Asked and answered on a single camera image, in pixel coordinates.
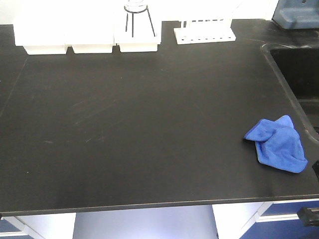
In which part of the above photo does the white storage bin right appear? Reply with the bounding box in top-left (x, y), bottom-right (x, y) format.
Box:
top-left (114, 14), bottom-right (162, 53)

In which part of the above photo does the white storage bin left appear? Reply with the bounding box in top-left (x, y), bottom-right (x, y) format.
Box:
top-left (13, 11), bottom-right (67, 55)

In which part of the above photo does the black clamp under table edge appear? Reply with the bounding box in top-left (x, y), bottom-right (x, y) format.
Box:
top-left (297, 207), bottom-right (319, 227)

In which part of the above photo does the blue microfiber cloth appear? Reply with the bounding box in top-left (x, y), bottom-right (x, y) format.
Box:
top-left (244, 115), bottom-right (308, 173)

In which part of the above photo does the black lab sink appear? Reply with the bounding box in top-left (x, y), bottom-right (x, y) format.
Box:
top-left (261, 44), bottom-right (319, 144)

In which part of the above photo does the white test tube rack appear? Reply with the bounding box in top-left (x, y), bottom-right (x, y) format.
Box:
top-left (174, 10), bottom-right (236, 45)

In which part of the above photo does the blue grey equipment base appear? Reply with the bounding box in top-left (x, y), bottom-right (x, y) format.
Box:
top-left (272, 0), bottom-right (319, 29)

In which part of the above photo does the black wire tripod stand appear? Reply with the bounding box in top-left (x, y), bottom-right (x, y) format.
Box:
top-left (124, 1), bottom-right (157, 38)

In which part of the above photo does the white storage bin middle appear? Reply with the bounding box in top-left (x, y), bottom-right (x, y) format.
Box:
top-left (66, 15), bottom-right (115, 54)

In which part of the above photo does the white storage bin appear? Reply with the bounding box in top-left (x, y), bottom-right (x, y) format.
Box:
top-left (66, 15), bottom-right (115, 54)
top-left (114, 14), bottom-right (162, 53)
top-left (13, 11), bottom-right (67, 55)

